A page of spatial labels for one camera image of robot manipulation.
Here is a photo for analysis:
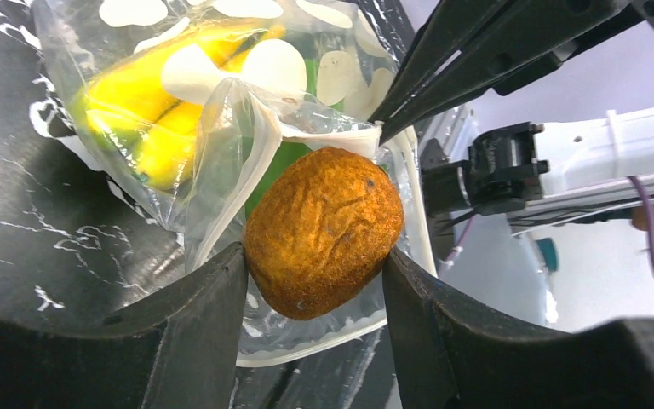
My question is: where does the green fake vegetable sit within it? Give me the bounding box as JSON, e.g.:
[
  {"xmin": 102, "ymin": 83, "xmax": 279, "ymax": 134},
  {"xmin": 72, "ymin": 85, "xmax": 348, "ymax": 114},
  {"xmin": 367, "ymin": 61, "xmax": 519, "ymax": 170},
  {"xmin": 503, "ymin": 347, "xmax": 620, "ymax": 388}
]
[{"xmin": 244, "ymin": 59, "xmax": 318, "ymax": 218}]

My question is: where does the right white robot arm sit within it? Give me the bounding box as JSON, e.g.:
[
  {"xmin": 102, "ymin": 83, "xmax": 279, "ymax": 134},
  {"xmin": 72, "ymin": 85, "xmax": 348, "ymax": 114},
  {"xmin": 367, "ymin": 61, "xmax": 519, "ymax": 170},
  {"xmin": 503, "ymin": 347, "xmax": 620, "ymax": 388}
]
[{"xmin": 370, "ymin": 1, "xmax": 654, "ymax": 228}]

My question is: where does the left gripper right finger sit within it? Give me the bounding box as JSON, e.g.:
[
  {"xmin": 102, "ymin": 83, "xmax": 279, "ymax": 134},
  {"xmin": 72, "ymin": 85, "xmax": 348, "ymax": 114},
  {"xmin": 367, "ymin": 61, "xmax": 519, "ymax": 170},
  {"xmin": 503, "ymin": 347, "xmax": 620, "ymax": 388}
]
[{"xmin": 382, "ymin": 249, "xmax": 654, "ymax": 408}]

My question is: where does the orange fake fruit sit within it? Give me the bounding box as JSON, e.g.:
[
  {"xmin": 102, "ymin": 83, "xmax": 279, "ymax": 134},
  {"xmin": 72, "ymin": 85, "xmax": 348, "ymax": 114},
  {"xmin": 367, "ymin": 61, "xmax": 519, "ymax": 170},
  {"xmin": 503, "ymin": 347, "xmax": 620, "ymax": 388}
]
[{"xmin": 243, "ymin": 147, "xmax": 404, "ymax": 320}]

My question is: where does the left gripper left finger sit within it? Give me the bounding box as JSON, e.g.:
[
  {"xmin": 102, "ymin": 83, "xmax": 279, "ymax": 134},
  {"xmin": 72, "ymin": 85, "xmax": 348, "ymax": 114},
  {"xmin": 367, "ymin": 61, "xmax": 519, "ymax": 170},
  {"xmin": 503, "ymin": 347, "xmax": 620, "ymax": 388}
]
[{"xmin": 0, "ymin": 243, "xmax": 248, "ymax": 408}]

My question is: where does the clear polka dot zip bag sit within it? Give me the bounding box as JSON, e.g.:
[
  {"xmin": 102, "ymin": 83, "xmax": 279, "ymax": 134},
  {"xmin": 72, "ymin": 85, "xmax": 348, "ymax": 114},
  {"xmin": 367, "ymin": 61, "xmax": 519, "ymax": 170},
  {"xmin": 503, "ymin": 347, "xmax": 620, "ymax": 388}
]
[{"xmin": 32, "ymin": 0, "xmax": 439, "ymax": 369}]

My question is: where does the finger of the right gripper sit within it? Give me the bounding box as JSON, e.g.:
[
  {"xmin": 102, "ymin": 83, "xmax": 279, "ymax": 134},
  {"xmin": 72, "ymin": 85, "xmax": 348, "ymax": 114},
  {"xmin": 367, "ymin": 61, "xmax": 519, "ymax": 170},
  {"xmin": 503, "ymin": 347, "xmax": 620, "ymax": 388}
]
[
  {"xmin": 370, "ymin": 1, "xmax": 553, "ymax": 124},
  {"xmin": 377, "ymin": 0, "xmax": 643, "ymax": 143}
]

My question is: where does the yellow fake banana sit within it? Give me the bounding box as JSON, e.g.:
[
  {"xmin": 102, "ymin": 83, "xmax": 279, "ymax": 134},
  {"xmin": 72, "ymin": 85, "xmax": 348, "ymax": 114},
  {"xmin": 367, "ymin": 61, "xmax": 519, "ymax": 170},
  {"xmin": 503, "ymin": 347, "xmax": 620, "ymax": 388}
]
[{"xmin": 69, "ymin": 23, "xmax": 287, "ymax": 192}]

